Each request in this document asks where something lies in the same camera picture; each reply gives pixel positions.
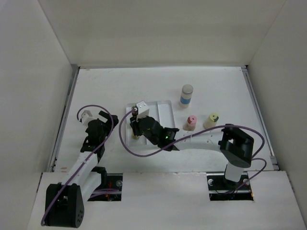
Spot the small brown bottle yellow label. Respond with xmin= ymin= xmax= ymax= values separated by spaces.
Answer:
xmin=131 ymin=106 xmax=140 ymax=140

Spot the pink cap spice bottle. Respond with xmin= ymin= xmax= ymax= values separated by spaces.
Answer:
xmin=183 ymin=115 xmax=197 ymax=131

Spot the blue label jar silver lid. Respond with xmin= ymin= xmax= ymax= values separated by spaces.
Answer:
xmin=179 ymin=84 xmax=193 ymax=108

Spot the yellow cap spice bottle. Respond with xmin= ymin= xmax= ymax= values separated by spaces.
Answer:
xmin=203 ymin=113 xmax=219 ymax=129

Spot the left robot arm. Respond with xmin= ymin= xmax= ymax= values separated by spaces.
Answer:
xmin=41 ymin=110 xmax=118 ymax=228

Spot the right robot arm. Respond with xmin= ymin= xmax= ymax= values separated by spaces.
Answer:
xmin=130 ymin=116 xmax=254 ymax=190

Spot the white divided tray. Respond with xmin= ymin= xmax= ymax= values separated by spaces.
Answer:
xmin=122 ymin=100 xmax=176 ymax=152

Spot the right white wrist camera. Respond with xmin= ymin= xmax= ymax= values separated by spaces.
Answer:
xmin=135 ymin=101 xmax=149 ymax=120

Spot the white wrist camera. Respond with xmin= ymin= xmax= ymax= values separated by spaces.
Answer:
xmin=80 ymin=110 xmax=93 ymax=126
xmin=135 ymin=101 xmax=149 ymax=120

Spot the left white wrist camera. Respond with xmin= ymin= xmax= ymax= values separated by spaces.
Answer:
xmin=80 ymin=110 xmax=93 ymax=126

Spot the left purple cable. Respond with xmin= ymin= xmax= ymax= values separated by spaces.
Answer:
xmin=40 ymin=104 xmax=115 ymax=227

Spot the purple cable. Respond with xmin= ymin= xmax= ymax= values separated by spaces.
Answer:
xmin=118 ymin=109 xmax=267 ymax=195
xmin=40 ymin=104 xmax=115 ymax=227

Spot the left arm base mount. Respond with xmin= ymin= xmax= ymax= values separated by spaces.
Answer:
xmin=88 ymin=167 xmax=123 ymax=202

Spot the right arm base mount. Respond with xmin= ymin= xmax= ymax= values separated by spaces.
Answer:
xmin=206 ymin=172 xmax=254 ymax=201

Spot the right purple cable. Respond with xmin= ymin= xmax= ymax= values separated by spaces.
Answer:
xmin=118 ymin=109 xmax=267 ymax=195

